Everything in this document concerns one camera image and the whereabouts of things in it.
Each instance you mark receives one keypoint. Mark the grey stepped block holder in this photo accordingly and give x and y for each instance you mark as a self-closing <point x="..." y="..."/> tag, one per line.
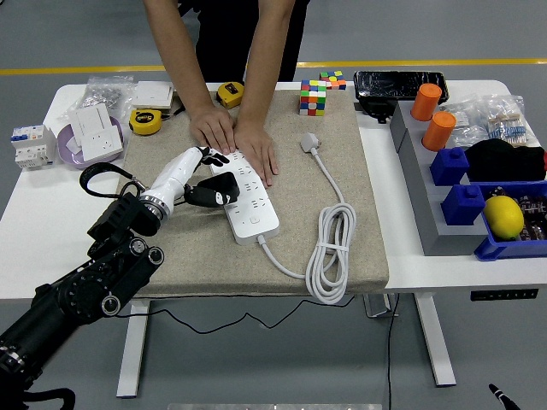
<point x="431" y="230"/>

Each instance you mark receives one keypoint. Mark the person's right forearm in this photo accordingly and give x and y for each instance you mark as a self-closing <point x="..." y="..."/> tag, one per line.
<point x="177" y="51"/>

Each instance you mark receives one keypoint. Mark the black plug adapter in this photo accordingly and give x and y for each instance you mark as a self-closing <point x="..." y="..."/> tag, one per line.
<point x="222" y="181"/>

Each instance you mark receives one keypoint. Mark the blue block with knob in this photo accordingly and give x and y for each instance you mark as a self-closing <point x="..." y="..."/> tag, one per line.
<point x="448" y="166"/>
<point x="463" y="207"/>

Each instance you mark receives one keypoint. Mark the person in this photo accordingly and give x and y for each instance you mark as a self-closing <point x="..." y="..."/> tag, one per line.
<point x="231" y="38"/>

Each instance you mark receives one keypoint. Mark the white circuit breaker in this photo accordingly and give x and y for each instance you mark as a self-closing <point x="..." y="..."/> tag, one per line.
<point x="32" y="145"/>

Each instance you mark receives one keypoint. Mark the white switch panel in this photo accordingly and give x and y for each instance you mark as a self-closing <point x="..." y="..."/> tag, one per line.
<point x="92" y="119"/>

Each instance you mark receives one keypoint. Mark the black table control panel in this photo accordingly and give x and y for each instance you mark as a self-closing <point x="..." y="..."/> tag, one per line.
<point x="504" y="295"/>

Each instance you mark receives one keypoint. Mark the person's right hand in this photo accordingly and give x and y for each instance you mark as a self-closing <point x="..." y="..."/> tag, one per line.
<point x="213" y="130"/>

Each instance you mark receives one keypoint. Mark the orange cylinder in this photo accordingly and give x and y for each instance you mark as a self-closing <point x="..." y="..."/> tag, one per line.
<point x="439" y="132"/>
<point x="426" y="102"/>

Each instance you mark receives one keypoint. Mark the white socket panel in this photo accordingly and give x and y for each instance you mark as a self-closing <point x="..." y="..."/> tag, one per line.
<point x="102" y="143"/>

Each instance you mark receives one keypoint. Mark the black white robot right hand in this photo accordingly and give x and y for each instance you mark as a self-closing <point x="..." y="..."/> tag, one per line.
<point x="502" y="397"/>

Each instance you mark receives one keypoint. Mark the purple bowl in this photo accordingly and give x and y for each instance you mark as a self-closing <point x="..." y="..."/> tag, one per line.
<point x="68" y="160"/>

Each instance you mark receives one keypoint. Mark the small colourful puzzle cube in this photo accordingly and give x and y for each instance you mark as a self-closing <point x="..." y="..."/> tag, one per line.
<point x="333" y="80"/>

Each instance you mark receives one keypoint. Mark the grey-brown mat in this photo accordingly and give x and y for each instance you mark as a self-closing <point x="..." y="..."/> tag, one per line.
<point x="213" y="265"/>

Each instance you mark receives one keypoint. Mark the black tray in plastic wrap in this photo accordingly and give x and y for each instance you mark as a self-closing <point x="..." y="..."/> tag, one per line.
<point x="393" y="84"/>

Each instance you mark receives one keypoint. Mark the dark electronic parts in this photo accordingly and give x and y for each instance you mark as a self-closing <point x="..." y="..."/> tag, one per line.
<point x="536" y="213"/>

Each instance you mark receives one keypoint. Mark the white wall switch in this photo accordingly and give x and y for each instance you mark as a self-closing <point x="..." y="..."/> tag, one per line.
<point x="151" y="95"/>

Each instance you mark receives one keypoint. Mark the clear plastic bag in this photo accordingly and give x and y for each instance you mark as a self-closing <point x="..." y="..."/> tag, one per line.
<point x="463" y="126"/>

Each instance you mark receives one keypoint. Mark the clear bag of resistors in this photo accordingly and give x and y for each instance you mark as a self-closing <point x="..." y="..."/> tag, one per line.
<point x="510" y="126"/>

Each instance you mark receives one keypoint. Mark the person's left forearm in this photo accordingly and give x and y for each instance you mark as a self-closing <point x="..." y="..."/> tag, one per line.
<point x="272" y="51"/>

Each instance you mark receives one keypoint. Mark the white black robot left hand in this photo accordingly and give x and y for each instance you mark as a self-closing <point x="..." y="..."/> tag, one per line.
<point x="173" y="175"/>

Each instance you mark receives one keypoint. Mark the clear bag of screws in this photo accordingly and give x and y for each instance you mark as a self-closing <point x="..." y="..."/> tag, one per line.
<point x="102" y="94"/>

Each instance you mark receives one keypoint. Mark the black cloth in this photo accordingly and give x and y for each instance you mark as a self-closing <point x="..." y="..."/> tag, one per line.
<point x="504" y="160"/>

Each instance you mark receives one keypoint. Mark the large colourful puzzle cube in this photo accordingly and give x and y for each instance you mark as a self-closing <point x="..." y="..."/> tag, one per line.
<point x="313" y="98"/>

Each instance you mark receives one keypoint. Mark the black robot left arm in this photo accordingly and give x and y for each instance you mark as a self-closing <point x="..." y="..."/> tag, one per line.
<point x="81" y="290"/>

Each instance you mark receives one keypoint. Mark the blue plastic bin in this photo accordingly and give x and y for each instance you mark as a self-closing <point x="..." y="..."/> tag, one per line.
<point x="508" y="250"/>

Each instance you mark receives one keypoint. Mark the yellow tape measure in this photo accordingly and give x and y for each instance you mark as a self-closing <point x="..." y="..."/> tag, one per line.
<point x="145" y="121"/>
<point x="231" y="94"/>

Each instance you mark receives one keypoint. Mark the yellow lemon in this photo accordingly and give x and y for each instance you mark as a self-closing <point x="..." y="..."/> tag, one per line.
<point x="504" y="218"/>

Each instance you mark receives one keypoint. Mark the white power strip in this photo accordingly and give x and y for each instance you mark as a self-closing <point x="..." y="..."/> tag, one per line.
<point x="254" y="218"/>

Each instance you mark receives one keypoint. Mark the person's left hand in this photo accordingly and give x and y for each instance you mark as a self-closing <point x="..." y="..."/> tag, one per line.
<point x="256" y="147"/>

